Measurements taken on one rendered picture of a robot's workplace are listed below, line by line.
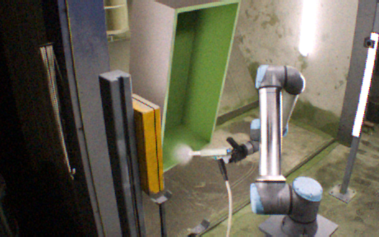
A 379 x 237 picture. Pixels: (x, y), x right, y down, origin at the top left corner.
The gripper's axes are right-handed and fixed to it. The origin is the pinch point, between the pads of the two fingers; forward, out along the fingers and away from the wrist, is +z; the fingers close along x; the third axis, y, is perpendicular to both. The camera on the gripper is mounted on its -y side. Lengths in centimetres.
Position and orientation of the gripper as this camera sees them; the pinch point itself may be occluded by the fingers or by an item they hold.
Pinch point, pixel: (218, 156)
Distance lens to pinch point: 215.5
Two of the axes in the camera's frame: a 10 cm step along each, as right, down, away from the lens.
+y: 2.8, 9.6, 0.3
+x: -4.7, 1.1, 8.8
